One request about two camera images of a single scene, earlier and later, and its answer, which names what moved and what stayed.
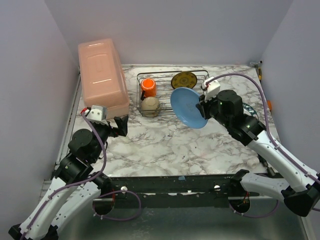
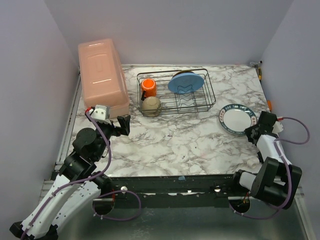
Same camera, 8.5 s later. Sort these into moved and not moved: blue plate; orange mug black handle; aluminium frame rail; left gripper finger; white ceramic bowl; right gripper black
Moved: right gripper black; blue plate
Not moved: aluminium frame rail; left gripper finger; white ceramic bowl; orange mug black handle
